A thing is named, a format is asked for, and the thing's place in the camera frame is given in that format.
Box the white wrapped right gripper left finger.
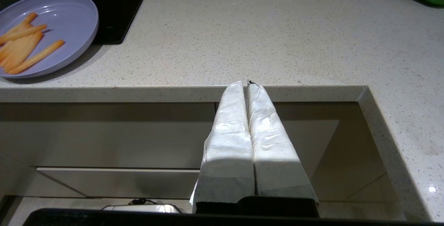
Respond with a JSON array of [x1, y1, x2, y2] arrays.
[[190, 81, 256, 204]]

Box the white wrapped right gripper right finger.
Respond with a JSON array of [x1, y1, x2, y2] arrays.
[[246, 82, 319, 203]]

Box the lilac round plate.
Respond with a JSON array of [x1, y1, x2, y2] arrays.
[[0, 0, 100, 79]]

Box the orange french fry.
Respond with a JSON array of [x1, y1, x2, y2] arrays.
[[6, 40, 65, 75], [0, 24, 48, 45], [0, 35, 37, 68], [0, 12, 38, 38], [0, 41, 18, 60], [3, 32, 44, 71], [0, 38, 30, 63]]

